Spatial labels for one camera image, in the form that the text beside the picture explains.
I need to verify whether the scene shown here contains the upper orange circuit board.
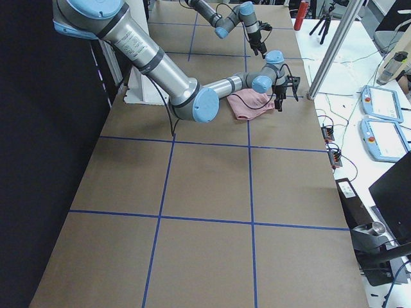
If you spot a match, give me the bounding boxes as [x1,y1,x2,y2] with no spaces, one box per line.
[321,126,335,143]

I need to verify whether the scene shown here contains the red cylinder bottle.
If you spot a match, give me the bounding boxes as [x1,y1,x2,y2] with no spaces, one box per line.
[293,0,310,31]

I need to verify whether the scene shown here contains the orange circuit board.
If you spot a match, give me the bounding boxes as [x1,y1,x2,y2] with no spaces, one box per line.
[321,126,335,143]
[328,149,342,169]

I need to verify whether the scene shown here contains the black box with label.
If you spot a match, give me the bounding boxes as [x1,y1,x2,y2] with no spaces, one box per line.
[335,178,374,229]

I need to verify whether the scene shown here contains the upper blue teach pendant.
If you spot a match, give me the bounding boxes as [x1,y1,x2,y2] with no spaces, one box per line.
[361,85,403,123]

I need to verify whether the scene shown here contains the clear water bottle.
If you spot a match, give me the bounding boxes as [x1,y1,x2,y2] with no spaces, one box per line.
[376,51,408,85]

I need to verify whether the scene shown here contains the blue teach pendant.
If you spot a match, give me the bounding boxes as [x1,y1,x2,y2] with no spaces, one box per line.
[361,85,403,123]
[360,119,410,163]

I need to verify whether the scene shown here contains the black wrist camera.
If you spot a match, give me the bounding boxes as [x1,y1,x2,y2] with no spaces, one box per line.
[258,21,272,31]
[286,75,301,95]

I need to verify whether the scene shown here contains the black camera tripod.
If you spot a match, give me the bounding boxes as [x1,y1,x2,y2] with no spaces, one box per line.
[309,3,335,45]

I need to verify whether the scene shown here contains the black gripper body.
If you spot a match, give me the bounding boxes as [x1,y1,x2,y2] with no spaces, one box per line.
[273,79,288,100]
[247,30,261,48]

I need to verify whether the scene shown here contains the lower blue teach pendant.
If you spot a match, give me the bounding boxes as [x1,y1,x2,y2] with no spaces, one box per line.
[360,119,410,163]

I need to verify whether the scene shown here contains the silver metal cup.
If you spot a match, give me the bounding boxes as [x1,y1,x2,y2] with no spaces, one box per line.
[371,221,386,236]

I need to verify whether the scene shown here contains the black monitor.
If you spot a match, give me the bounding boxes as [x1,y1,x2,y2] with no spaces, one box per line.
[369,153,411,244]

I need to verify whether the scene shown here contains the aluminium frame post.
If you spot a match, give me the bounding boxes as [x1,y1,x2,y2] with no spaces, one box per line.
[307,1,364,100]

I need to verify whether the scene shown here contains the pink Snoopy t-shirt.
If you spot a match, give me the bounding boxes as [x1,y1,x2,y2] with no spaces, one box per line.
[227,89,274,120]

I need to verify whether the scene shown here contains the lower orange circuit board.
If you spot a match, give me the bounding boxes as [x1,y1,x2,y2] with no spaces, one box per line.
[328,149,342,169]

